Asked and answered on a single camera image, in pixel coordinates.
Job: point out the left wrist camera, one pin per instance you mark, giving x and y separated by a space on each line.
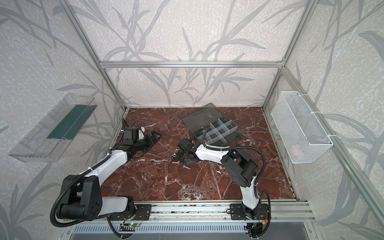
139 133

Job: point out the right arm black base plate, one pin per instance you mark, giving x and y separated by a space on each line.
241 212

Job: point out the aluminium front rail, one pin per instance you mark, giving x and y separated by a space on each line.
218 211

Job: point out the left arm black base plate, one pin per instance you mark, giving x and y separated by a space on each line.
141 213

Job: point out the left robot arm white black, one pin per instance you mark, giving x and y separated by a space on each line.
81 197

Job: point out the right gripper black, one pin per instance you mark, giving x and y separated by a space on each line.
183 151

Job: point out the small electronics board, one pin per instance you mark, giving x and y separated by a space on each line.
127 227

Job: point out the pink object in basket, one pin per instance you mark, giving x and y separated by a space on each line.
296 151

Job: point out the grey compartment organizer box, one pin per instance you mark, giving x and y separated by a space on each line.
221 130

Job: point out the clear acrylic wall shelf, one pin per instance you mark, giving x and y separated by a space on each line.
49 139

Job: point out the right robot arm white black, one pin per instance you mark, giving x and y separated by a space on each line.
238 163

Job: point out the white wire mesh basket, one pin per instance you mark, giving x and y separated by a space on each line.
298 124

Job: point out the aluminium frame back crossbar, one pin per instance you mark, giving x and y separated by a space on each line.
189 64

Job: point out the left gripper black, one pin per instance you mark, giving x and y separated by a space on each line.
146 139

